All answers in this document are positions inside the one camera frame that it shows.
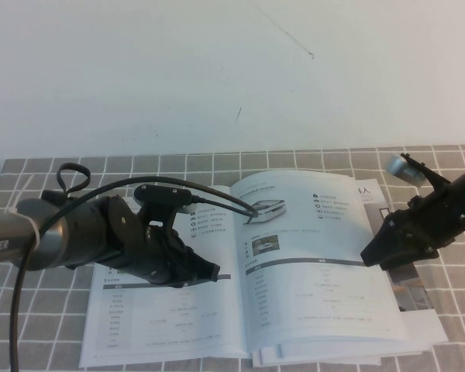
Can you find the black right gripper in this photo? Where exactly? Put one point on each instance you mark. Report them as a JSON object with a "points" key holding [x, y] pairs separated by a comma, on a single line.
{"points": [[422, 228]]}

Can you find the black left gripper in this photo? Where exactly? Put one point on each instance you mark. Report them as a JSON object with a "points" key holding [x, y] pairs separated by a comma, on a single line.
{"points": [[166, 259]]}

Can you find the white product catalogue book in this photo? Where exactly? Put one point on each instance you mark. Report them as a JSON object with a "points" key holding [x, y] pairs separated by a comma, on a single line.
{"points": [[294, 302]]}

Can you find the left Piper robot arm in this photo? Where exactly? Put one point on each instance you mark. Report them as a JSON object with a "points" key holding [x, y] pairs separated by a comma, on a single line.
{"points": [[73, 232]]}

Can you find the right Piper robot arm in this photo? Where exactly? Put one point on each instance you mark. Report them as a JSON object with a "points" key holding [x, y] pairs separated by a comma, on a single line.
{"points": [[461, 193]]}

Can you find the booklet with colour photo cover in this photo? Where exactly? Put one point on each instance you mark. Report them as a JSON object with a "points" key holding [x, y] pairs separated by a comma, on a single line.
{"points": [[410, 294]]}

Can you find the white booklet with small print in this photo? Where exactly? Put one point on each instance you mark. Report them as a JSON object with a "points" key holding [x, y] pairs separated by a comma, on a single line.
{"points": [[426, 325]]}

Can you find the stack of white paper sheets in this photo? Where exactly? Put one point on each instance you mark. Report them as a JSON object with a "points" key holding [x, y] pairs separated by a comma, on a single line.
{"points": [[333, 360]]}

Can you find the grey white-checked tablecloth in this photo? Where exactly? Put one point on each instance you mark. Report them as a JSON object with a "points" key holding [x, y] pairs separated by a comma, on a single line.
{"points": [[42, 310]]}

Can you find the white zip tie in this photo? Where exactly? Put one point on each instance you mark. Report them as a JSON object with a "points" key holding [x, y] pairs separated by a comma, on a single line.
{"points": [[34, 232]]}

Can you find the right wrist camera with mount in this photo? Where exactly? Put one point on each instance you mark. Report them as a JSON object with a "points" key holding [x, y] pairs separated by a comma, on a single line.
{"points": [[407, 170]]}

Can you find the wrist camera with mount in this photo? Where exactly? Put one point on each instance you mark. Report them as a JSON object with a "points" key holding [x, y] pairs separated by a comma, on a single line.
{"points": [[160, 193], [407, 170]]}

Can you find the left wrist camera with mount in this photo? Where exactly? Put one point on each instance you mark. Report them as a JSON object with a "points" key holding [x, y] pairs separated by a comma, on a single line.
{"points": [[160, 193]]}

